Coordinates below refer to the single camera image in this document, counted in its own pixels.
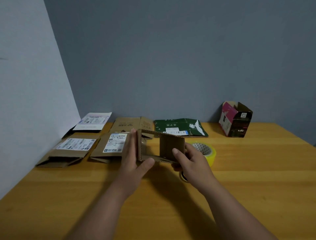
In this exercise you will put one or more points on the person's right forearm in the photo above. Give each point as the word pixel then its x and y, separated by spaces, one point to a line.
pixel 234 217

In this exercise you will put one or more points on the yellow tape roll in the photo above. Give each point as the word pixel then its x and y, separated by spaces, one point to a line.
pixel 212 157

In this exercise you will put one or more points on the brown carton with label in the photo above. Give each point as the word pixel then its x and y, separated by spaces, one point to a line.
pixel 98 152

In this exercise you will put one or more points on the black scissors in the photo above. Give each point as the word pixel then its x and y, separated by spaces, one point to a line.
pixel 184 178

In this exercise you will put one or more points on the plain brown carton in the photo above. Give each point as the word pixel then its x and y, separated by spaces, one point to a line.
pixel 126 123

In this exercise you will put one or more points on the pink and black carton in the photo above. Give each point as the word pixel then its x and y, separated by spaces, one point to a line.
pixel 235 123

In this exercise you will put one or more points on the green box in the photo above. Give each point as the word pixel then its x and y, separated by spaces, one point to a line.
pixel 172 123

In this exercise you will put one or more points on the person's left forearm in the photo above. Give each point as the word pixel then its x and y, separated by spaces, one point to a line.
pixel 101 217

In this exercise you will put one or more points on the small brown cardboard box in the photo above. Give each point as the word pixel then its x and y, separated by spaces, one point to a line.
pixel 170 146

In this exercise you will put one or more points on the black box white label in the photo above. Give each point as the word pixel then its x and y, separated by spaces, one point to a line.
pixel 93 121

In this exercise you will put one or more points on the person's right hand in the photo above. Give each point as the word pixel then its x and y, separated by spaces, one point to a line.
pixel 197 170

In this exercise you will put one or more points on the person's left hand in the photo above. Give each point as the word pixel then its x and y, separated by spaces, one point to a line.
pixel 130 170

